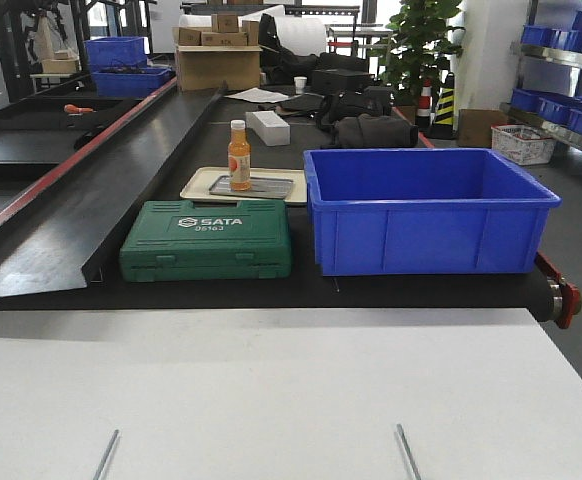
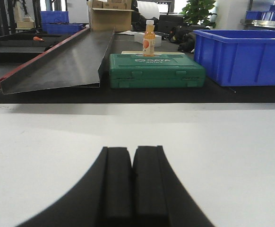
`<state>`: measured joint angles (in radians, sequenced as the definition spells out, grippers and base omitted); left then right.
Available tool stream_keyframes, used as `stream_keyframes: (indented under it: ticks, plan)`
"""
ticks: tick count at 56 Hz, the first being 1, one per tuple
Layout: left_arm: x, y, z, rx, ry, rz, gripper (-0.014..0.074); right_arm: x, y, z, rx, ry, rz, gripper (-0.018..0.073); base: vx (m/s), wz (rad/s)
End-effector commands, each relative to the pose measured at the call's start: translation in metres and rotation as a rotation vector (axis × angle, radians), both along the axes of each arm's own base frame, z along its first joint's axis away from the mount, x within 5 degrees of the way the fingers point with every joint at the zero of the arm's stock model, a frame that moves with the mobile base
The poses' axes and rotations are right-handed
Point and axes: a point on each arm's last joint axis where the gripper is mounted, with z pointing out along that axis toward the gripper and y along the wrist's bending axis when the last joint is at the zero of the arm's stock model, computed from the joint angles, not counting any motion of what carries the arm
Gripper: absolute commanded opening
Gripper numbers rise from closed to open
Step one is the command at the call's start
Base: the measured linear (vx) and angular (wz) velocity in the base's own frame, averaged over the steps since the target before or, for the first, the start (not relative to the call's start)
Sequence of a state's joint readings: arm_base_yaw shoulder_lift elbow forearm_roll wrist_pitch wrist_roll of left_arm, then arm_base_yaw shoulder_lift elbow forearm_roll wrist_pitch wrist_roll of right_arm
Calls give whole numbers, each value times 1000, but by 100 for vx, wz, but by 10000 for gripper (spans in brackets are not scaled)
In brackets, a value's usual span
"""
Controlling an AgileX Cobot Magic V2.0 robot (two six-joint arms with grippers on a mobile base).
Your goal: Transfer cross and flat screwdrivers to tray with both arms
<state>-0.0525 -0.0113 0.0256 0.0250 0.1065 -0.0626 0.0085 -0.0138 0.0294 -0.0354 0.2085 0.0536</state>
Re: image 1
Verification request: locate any green SATA tool case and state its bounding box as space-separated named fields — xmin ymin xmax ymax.
xmin=119 ymin=200 xmax=293 ymax=282

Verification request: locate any green potted plant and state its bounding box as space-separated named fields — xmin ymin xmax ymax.
xmin=376 ymin=0 xmax=464 ymax=105

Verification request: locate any beige plastic tray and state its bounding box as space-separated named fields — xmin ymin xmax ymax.
xmin=180 ymin=167 xmax=307 ymax=206

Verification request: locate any white paper cup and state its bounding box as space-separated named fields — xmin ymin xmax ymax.
xmin=294 ymin=76 xmax=307 ymax=95

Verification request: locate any small metal tray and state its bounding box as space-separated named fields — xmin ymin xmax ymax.
xmin=208 ymin=175 xmax=294 ymax=200

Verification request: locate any large cardboard box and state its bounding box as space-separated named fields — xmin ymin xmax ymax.
xmin=175 ymin=46 xmax=261 ymax=91

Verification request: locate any yellow-black traffic cone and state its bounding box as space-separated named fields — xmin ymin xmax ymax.
xmin=426 ymin=72 xmax=455 ymax=140

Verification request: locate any large blue plastic bin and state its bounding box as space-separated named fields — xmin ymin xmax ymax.
xmin=304 ymin=148 xmax=561 ymax=276

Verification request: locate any brown cardboard box on floor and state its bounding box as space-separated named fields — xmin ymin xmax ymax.
xmin=457 ymin=109 xmax=510 ymax=148

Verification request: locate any white rectangular box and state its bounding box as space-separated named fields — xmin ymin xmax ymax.
xmin=245 ymin=111 xmax=290 ymax=146

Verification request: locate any white wire basket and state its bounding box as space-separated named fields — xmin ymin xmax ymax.
xmin=491 ymin=125 xmax=556 ymax=166

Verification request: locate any orange juice bottle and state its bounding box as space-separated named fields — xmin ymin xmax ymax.
xmin=227 ymin=120 xmax=251 ymax=191

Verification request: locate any red-white traffic cone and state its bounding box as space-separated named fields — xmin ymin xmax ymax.
xmin=415 ymin=78 xmax=432 ymax=131

